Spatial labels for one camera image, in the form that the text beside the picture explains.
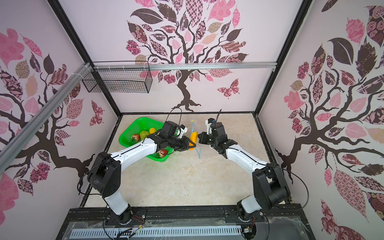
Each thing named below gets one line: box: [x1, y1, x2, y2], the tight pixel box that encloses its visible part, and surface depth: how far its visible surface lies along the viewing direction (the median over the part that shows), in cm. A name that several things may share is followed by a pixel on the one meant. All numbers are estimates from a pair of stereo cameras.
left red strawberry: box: [131, 134, 141, 142], surface depth 102 cm
